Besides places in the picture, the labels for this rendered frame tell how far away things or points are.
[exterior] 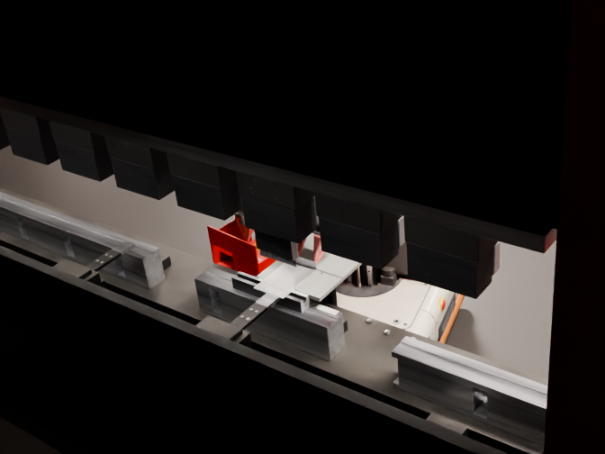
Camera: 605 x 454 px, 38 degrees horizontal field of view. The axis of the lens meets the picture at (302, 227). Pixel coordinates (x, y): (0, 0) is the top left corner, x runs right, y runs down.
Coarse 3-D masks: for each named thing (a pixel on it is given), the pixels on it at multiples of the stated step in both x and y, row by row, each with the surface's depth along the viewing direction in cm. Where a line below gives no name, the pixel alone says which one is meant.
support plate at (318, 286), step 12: (312, 240) 214; (312, 252) 209; (324, 252) 209; (276, 264) 206; (324, 264) 204; (336, 264) 204; (348, 264) 203; (360, 264) 204; (264, 276) 203; (312, 276) 201; (324, 276) 200; (300, 288) 197; (312, 288) 196; (324, 288) 196
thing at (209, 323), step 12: (264, 300) 193; (276, 300) 194; (252, 312) 190; (264, 312) 191; (204, 324) 183; (216, 324) 182; (228, 324) 182; (240, 324) 187; (228, 336) 179; (240, 336) 180
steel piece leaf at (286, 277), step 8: (304, 264) 204; (312, 264) 202; (272, 272) 203; (280, 272) 203; (288, 272) 202; (296, 272) 202; (304, 272) 202; (312, 272) 202; (264, 280) 201; (272, 280) 200; (280, 280) 200; (288, 280) 200; (296, 280) 199; (280, 288) 197; (288, 288) 197
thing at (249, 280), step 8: (240, 272) 205; (232, 280) 204; (240, 280) 202; (248, 280) 203; (256, 280) 202; (240, 288) 203; (248, 288) 201; (288, 296) 195; (296, 296) 196; (304, 296) 194; (280, 304) 197; (288, 304) 195; (296, 304) 194; (304, 304) 194
